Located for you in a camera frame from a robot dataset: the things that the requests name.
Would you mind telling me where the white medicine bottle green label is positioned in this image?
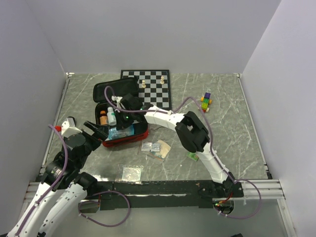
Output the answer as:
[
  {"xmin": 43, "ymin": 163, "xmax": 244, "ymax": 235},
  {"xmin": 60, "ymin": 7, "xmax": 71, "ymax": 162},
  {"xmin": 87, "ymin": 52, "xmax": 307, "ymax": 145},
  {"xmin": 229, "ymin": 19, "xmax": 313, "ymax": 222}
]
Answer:
[{"xmin": 107, "ymin": 107, "xmax": 117, "ymax": 126}]

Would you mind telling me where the small green box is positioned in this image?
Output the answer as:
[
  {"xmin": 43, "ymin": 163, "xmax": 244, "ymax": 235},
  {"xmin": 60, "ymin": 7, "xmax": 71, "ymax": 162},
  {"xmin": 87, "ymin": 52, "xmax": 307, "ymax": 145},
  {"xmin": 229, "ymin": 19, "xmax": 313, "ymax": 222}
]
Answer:
[{"xmin": 187, "ymin": 152, "xmax": 199, "ymax": 162}]

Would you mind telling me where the clear flat plastic pouch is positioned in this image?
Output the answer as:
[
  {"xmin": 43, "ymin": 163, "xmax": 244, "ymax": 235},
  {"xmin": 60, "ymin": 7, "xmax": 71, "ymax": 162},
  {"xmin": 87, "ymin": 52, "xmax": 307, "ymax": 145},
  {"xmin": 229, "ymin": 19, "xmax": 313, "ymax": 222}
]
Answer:
[{"xmin": 115, "ymin": 164, "xmax": 144, "ymax": 184}]

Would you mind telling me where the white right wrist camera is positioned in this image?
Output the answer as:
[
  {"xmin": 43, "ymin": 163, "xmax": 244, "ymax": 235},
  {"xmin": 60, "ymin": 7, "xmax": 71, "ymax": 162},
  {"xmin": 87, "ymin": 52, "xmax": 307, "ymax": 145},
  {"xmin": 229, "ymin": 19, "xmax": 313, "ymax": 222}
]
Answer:
[{"xmin": 112, "ymin": 96, "xmax": 123, "ymax": 109}]

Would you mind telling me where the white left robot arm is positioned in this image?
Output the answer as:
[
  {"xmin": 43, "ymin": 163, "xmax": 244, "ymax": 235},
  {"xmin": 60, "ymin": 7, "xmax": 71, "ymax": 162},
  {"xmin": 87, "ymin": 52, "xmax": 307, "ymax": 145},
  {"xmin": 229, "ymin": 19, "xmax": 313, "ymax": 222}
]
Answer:
[{"xmin": 6, "ymin": 117, "xmax": 109, "ymax": 237}]

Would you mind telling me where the black white chessboard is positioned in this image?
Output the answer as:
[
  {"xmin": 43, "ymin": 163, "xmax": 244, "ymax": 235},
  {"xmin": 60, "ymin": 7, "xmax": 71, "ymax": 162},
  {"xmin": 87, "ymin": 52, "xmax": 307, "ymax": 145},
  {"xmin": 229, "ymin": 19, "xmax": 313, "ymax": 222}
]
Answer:
[{"xmin": 120, "ymin": 69, "xmax": 172, "ymax": 110}]

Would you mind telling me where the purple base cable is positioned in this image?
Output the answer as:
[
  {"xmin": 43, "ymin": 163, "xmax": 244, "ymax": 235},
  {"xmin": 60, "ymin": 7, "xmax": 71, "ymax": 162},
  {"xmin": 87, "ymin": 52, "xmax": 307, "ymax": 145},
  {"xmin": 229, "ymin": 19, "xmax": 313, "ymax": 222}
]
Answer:
[
  {"xmin": 214, "ymin": 179, "xmax": 262, "ymax": 220},
  {"xmin": 78, "ymin": 190, "xmax": 131, "ymax": 227}
]

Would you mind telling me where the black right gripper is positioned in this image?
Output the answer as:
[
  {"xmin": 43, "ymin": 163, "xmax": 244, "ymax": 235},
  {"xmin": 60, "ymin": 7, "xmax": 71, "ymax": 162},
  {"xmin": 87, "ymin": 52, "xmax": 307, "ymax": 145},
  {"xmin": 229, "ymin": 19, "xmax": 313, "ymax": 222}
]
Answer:
[{"xmin": 114, "ymin": 107, "xmax": 135, "ymax": 130}]

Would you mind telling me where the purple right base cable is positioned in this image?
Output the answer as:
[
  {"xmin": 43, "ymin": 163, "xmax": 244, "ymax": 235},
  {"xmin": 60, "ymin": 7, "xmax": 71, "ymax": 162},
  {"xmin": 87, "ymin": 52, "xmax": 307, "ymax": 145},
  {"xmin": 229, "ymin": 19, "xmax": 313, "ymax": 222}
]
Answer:
[{"xmin": 214, "ymin": 179, "xmax": 262, "ymax": 220}]

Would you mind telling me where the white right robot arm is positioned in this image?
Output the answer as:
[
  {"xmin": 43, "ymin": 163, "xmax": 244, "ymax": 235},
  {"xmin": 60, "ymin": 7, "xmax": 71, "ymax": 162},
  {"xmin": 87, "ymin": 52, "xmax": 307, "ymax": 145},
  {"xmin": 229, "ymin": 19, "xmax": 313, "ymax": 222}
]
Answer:
[{"xmin": 112, "ymin": 94, "xmax": 236, "ymax": 197}]

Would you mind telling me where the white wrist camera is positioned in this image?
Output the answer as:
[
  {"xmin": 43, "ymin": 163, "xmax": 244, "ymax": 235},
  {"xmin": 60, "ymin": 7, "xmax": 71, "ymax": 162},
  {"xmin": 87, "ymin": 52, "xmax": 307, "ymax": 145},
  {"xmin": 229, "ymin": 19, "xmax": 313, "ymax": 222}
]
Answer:
[
  {"xmin": 55, "ymin": 117, "xmax": 82, "ymax": 137},
  {"xmin": 112, "ymin": 96, "xmax": 123, "ymax": 109}
]

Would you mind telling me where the beige bandage pack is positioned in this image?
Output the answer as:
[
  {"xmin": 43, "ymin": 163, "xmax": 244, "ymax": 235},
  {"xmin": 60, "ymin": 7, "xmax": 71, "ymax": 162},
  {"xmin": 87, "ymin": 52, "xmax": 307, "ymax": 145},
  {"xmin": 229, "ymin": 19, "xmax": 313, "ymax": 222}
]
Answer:
[{"xmin": 147, "ymin": 140, "xmax": 171, "ymax": 163}]

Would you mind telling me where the red black medicine case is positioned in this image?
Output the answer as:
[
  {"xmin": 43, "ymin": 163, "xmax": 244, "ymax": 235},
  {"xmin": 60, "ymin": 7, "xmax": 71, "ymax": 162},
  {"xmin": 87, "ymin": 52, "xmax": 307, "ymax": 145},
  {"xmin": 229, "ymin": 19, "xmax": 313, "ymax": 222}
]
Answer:
[{"xmin": 93, "ymin": 77, "xmax": 149, "ymax": 148}]

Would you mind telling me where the blue wipes packet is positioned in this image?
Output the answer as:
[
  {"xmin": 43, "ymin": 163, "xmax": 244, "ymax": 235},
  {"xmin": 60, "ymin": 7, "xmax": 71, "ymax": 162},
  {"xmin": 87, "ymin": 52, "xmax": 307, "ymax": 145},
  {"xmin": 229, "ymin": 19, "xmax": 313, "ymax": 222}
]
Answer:
[{"xmin": 108, "ymin": 125, "xmax": 134, "ymax": 140}]

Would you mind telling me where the brown bottle orange cap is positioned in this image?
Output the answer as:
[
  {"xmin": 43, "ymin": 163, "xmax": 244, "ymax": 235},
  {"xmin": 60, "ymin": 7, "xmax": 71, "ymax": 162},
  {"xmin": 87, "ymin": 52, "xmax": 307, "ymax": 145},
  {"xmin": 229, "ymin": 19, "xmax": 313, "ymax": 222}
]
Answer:
[{"xmin": 99, "ymin": 111, "xmax": 108, "ymax": 125}]

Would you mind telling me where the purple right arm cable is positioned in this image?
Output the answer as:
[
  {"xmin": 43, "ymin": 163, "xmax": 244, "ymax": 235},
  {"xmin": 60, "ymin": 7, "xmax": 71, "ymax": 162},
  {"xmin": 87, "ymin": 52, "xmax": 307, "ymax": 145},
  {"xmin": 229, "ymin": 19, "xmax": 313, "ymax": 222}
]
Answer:
[{"xmin": 104, "ymin": 85, "xmax": 230, "ymax": 183}]

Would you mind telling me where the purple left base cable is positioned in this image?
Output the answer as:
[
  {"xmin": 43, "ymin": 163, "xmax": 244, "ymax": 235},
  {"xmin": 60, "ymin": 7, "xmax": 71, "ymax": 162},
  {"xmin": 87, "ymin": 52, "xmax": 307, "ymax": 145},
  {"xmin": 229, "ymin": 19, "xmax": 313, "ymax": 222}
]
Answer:
[{"xmin": 78, "ymin": 190, "xmax": 131, "ymax": 227}]

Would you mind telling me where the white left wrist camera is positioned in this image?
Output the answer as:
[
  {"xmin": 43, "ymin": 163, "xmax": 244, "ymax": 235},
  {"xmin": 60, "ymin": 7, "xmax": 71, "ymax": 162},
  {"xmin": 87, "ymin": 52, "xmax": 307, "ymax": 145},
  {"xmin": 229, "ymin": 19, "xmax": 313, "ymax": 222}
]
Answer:
[{"xmin": 55, "ymin": 117, "xmax": 82, "ymax": 137}]

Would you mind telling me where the colourful toy block car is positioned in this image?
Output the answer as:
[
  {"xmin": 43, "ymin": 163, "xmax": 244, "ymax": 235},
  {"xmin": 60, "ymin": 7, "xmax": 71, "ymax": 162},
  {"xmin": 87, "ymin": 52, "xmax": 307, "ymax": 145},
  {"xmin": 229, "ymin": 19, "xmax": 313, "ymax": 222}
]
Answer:
[{"xmin": 200, "ymin": 92, "xmax": 212, "ymax": 113}]

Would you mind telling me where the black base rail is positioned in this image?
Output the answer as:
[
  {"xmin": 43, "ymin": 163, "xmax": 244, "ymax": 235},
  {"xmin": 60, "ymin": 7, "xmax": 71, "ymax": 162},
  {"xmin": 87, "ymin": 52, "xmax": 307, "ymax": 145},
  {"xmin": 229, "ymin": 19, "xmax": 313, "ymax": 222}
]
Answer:
[{"xmin": 87, "ymin": 180, "xmax": 239, "ymax": 210}]

